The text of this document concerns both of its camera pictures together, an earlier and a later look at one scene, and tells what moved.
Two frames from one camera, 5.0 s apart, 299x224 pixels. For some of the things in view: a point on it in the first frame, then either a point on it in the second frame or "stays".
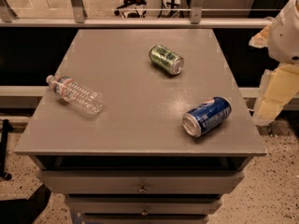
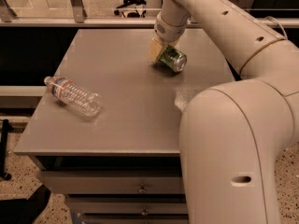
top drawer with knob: [141, 181] stays
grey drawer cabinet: [142, 126] stays
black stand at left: [7, 128] stays
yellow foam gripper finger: [262, 38] -> [169, 33]
